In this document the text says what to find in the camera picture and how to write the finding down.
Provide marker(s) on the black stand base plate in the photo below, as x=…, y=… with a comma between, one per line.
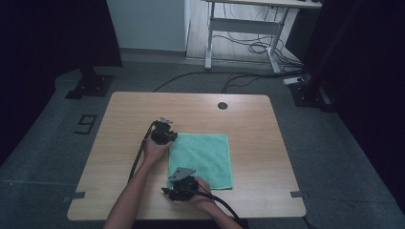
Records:
x=90, y=86

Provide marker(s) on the person's right hand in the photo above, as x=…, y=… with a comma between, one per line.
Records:
x=203, y=197

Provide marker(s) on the dark curtain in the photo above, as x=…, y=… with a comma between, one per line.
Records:
x=366, y=79
x=47, y=47

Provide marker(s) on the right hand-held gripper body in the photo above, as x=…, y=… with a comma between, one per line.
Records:
x=184, y=188

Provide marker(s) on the green microfibre cloth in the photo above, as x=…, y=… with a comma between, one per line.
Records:
x=203, y=156

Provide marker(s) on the black power strip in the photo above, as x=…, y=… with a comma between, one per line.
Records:
x=310, y=95

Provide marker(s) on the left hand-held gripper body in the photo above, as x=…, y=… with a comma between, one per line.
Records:
x=161, y=133

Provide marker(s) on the person's left hand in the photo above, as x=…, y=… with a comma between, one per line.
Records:
x=154, y=152

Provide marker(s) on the black round table grommet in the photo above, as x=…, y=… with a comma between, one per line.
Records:
x=222, y=105

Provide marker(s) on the grey tape strip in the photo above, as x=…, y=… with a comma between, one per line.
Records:
x=74, y=196
x=298, y=194

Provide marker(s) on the black tape floor mark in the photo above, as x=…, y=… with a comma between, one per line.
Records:
x=86, y=124

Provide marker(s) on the white metal desk frame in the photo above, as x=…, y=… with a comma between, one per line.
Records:
x=245, y=25

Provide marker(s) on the white power strip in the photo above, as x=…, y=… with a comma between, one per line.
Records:
x=293, y=80

